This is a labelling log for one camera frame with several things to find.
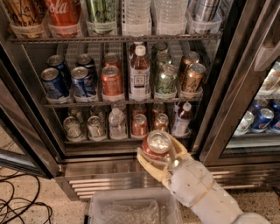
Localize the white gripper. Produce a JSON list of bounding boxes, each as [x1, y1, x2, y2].
[[136, 135, 214, 207]]

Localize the copper can rear bottom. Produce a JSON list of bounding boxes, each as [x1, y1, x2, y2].
[[151, 102, 165, 119]]

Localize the red coke can rear bottom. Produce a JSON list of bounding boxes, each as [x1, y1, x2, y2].
[[132, 104, 148, 137]]

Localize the blue can far right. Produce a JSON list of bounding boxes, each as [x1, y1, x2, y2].
[[269, 112, 280, 133]]

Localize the silver can top shelf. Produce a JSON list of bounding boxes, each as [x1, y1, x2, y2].
[[186, 0, 221, 34]]

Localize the left open fridge door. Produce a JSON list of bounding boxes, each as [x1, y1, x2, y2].
[[0, 62, 60, 179]]

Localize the tea bottle shelf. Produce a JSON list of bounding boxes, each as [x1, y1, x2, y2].
[[129, 42, 144, 60], [129, 45, 151, 101], [171, 101, 192, 137]]

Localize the tea bottle rear middle shelf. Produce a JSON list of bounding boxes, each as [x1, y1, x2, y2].
[[129, 42, 144, 60]]

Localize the red coke can front bottom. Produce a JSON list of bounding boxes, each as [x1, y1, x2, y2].
[[141, 129, 172, 160]]

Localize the copper can shelf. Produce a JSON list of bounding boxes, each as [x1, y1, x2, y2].
[[178, 51, 200, 81], [180, 63, 206, 96]]

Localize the blue pepsi can right fridge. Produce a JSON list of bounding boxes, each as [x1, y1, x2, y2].
[[251, 108, 274, 133]]

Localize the red coke can rear middle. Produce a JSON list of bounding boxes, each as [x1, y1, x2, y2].
[[103, 52, 122, 68]]

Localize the green can front middle shelf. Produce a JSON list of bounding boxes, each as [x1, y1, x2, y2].
[[155, 64, 177, 99]]

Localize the blue pepsi can rear left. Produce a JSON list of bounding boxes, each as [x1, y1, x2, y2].
[[47, 54, 72, 89]]

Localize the black cable on floor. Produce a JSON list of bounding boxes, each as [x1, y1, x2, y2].
[[0, 165, 53, 224]]

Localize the water bottle bottom shelf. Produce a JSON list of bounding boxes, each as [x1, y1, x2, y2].
[[108, 108, 127, 140]]

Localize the red coke can front middle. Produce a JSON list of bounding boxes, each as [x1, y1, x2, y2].
[[101, 66, 124, 102]]

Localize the wire shelf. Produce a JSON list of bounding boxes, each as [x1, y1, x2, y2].
[[8, 32, 222, 45], [45, 96, 202, 109]]

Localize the water bottle top right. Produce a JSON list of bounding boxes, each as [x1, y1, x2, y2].
[[152, 0, 188, 35]]

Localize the clear plastic bin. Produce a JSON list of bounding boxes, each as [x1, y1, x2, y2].
[[88, 187, 183, 224]]

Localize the copper can rear middle shelf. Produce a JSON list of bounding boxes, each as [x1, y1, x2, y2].
[[178, 51, 200, 81]]

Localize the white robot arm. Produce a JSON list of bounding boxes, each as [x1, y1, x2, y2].
[[137, 130, 270, 224]]

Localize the tea bottle bottom shelf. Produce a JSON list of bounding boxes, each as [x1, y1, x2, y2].
[[171, 101, 192, 137]]

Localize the silver can rear left bottom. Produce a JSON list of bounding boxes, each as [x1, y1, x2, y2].
[[68, 107, 85, 124]]

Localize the silver can front left bottom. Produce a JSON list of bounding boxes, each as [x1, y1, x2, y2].
[[63, 116, 85, 142]]

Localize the tea bottle front middle shelf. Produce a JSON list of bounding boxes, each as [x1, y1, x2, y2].
[[129, 45, 151, 101]]

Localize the water bottle top left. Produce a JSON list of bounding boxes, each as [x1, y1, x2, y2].
[[122, 0, 151, 37]]

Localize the green can rear middle shelf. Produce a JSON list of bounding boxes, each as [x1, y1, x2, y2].
[[151, 42, 168, 58]]

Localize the middle wire shelf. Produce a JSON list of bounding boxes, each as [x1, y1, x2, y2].
[[45, 96, 202, 109]]

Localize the green can top shelf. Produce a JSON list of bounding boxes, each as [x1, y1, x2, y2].
[[86, 0, 117, 34]]

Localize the blue pepsi can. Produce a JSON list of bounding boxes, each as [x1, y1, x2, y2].
[[71, 66, 97, 102], [75, 53, 98, 85], [47, 54, 72, 89], [40, 67, 70, 104]]

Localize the blue pepsi can front left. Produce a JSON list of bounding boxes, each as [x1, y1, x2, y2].
[[40, 67, 70, 104]]

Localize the upper wire shelf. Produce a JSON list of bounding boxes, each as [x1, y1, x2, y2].
[[8, 32, 222, 45]]

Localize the copper can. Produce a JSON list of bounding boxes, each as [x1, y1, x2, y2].
[[153, 113, 169, 131], [151, 102, 165, 119]]

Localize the right glass fridge door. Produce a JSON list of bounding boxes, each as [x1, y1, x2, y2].
[[199, 0, 280, 166]]

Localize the green can shelf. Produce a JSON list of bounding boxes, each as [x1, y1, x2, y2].
[[151, 42, 168, 58], [155, 64, 177, 99], [155, 52, 172, 74], [86, 0, 117, 34]]

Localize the white can right fridge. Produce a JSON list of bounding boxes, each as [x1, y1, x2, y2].
[[234, 111, 255, 136]]

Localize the copper can front bottom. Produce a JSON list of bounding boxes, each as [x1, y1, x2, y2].
[[153, 113, 169, 131]]

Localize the copper can front middle shelf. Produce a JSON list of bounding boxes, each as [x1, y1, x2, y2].
[[180, 63, 206, 96]]

